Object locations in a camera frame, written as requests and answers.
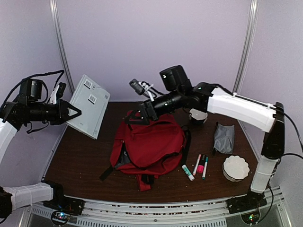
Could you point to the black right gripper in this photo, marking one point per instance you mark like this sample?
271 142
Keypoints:
149 110

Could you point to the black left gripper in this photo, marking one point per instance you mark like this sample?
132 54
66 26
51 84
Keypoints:
62 113

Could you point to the grey notebook with barcodes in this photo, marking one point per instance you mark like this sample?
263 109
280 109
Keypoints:
92 99

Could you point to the red backpack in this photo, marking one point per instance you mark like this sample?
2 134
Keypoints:
148 151

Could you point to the grey pencil pouch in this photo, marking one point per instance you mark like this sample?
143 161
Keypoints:
223 139

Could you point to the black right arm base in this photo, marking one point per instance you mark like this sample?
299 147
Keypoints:
250 201

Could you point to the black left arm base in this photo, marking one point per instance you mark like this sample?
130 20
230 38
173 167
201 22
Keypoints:
61 202

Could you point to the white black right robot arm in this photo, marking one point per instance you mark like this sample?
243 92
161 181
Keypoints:
214 98

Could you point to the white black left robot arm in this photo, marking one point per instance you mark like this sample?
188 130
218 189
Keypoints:
23 106

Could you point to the white dark-rimmed bowl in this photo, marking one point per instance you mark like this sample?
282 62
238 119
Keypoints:
197 117

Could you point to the white pink marker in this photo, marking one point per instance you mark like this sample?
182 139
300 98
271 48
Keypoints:
196 165

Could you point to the white green glue stick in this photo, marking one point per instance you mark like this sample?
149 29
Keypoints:
187 172

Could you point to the white teal marker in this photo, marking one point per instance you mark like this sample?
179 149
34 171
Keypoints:
205 167

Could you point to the black pink highlighter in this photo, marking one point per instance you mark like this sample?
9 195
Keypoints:
201 164

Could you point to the white scalloped dish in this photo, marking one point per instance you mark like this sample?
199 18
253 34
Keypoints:
235 168

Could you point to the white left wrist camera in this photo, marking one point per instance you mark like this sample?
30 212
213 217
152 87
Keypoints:
57 93

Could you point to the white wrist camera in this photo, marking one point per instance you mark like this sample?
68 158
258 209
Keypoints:
143 89
57 93

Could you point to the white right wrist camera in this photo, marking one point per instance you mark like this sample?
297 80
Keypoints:
143 89

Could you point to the right aluminium frame post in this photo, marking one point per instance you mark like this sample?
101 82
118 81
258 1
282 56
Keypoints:
248 42

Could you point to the aluminium frame post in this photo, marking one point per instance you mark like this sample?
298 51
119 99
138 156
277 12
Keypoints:
248 42
58 32

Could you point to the left aluminium frame post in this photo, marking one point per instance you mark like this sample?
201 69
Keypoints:
58 32

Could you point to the aluminium front rail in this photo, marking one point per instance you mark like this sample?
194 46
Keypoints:
207 213

